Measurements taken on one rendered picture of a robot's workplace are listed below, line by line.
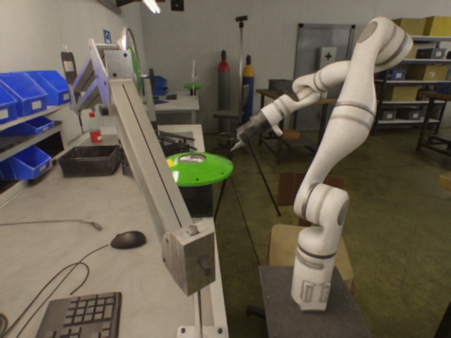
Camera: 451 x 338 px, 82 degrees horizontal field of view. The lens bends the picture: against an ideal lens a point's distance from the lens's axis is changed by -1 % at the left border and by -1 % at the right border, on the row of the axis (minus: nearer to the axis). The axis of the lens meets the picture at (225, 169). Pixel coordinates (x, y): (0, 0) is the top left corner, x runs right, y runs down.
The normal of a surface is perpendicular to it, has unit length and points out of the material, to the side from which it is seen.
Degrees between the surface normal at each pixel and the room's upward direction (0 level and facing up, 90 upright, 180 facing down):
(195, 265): 90
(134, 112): 47
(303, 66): 90
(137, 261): 0
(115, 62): 90
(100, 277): 0
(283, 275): 0
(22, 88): 88
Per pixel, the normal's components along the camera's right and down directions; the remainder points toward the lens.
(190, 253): 0.62, 0.30
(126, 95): 0.45, -0.41
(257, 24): 0.11, 0.37
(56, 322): 0.10, -0.93
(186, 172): -0.03, -0.73
